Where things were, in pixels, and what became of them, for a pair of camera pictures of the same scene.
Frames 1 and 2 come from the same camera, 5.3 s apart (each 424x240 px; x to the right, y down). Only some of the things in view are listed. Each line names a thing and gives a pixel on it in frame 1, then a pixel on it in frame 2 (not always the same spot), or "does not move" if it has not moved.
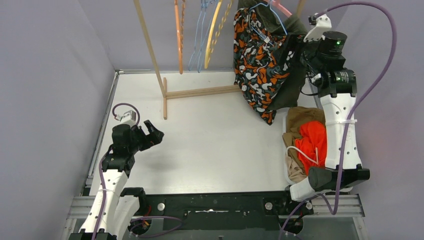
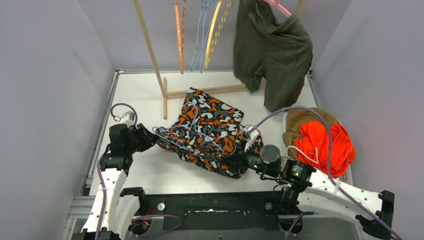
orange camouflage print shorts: [261, 63] → [209, 132]
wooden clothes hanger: [179, 12] does not move
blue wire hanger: [281, 24] → [188, 136]
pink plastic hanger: [281, 8] does not move
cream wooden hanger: [210, 46] does not move
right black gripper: [293, 42] → [239, 166]
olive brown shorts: [297, 116] does not move
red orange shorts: [313, 135] does not move
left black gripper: [143, 135] does not move
